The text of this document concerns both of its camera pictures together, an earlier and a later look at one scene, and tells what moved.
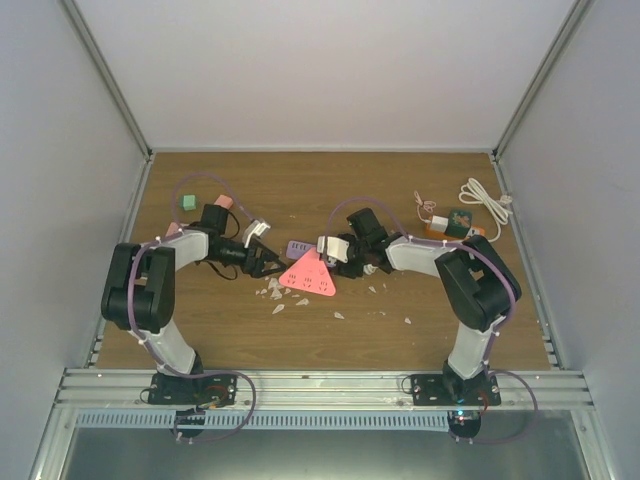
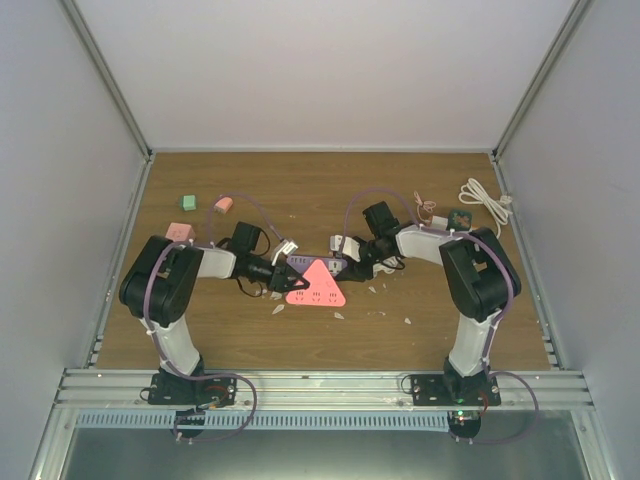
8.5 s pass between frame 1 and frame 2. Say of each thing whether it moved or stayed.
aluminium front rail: stayed
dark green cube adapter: stayed
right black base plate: stayed
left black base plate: stayed
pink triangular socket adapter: moved
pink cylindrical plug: stayed
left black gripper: moved
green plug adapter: stayed
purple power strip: moved
